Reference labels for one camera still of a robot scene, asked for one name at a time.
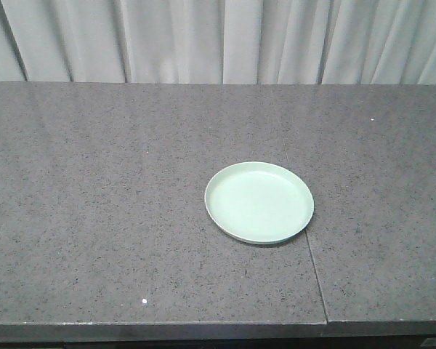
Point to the light green round plate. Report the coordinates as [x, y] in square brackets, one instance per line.
[259, 203]

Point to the white pleated curtain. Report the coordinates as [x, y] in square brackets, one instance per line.
[219, 42]

